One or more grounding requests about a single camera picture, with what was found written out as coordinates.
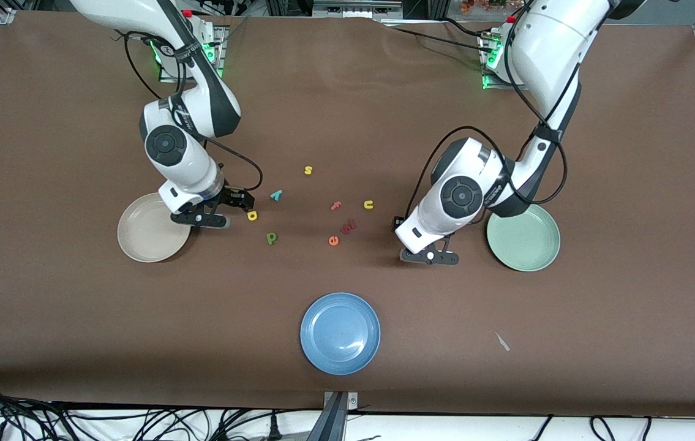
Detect beige brown plate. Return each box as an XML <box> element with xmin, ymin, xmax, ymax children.
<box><xmin>117</xmin><ymin>192</ymin><xmax>192</xmax><ymax>263</ymax></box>

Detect blue plate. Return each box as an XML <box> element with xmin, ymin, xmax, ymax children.
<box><xmin>299</xmin><ymin>292</ymin><xmax>381</xmax><ymax>375</ymax></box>

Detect light green plate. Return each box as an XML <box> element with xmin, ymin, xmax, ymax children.
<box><xmin>486</xmin><ymin>204</ymin><xmax>562</xmax><ymax>272</ymax></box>

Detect brown table cover sheet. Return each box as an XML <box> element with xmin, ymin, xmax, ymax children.
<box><xmin>0</xmin><ymin>11</ymin><xmax>695</xmax><ymax>417</ymax></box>

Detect grey metal equipment box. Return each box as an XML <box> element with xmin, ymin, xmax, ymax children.
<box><xmin>312</xmin><ymin>0</ymin><xmax>404</xmax><ymax>19</ymax></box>

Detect orange artificial flowers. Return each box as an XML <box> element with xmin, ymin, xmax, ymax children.
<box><xmin>460</xmin><ymin>0</ymin><xmax>525</xmax><ymax>14</ymax></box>

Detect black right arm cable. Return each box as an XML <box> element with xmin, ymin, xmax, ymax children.
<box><xmin>122</xmin><ymin>29</ymin><xmax>263</xmax><ymax>192</ymax></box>

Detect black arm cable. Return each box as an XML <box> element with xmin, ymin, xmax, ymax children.
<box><xmin>122</xmin><ymin>29</ymin><xmax>263</xmax><ymax>192</ymax></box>
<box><xmin>407</xmin><ymin>0</ymin><xmax>569</xmax><ymax>216</ymax></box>

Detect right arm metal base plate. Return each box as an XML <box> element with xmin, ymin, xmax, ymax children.
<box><xmin>159</xmin><ymin>24</ymin><xmax>228</xmax><ymax>83</ymax></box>

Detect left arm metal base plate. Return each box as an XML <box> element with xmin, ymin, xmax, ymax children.
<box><xmin>481</xmin><ymin>31</ymin><xmax>532</xmax><ymax>91</ymax></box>

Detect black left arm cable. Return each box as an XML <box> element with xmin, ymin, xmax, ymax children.
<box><xmin>407</xmin><ymin>0</ymin><xmax>569</xmax><ymax>216</ymax></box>

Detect grey metal camera mount bracket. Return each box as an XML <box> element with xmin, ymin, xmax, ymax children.
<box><xmin>307</xmin><ymin>391</ymin><xmax>359</xmax><ymax>441</ymax></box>

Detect black cable on table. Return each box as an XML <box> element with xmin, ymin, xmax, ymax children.
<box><xmin>439</xmin><ymin>17</ymin><xmax>484</xmax><ymax>36</ymax></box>
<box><xmin>384</xmin><ymin>26</ymin><xmax>495</xmax><ymax>53</ymax></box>

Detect thin black cable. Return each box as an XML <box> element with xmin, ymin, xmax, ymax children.
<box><xmin>530</xmin><ymin>415</ymin><xmax>554</xmax><ymax>441</ymax></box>
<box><xmin>588</xmin><ymin>415</ymin><xmax>620</xmax><ymax>441</ymax></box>

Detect tangle of black cables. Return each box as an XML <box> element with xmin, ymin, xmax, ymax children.
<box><xmin>0</xmin><ymin>380</ymin><xmax>323</xmax><ymax>441</ymax></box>

